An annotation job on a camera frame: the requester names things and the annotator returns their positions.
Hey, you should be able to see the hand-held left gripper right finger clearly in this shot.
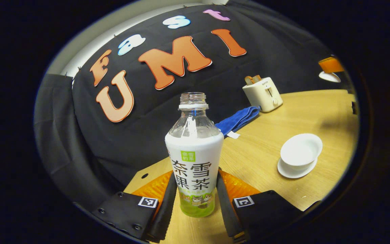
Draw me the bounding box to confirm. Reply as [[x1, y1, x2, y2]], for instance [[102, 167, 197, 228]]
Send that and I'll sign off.
[[216, 167, 305, 243]]

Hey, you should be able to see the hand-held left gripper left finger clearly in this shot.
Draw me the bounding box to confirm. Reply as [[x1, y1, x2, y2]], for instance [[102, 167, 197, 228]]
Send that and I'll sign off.
[[92, 170, 178, 243]]

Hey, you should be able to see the water bottle white green label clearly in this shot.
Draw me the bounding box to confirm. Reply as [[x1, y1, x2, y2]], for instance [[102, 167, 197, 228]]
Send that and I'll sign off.
[[165, 92, 224, 218]]

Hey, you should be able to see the white teacup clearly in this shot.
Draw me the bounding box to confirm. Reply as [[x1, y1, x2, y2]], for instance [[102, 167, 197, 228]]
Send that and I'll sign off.
[[280, 133, 323, 167]]

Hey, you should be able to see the white toaster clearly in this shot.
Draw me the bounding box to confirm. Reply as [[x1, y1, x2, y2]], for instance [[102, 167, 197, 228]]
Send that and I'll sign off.
[[242, 77, 283, 113]]

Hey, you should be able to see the blue towel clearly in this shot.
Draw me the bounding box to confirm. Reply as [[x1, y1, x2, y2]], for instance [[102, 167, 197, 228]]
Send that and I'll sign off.
[[215, 106, 261, 139]]

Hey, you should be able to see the white saucer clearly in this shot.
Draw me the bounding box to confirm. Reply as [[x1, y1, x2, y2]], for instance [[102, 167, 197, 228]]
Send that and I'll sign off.
[[277, 157, 318, 179]]

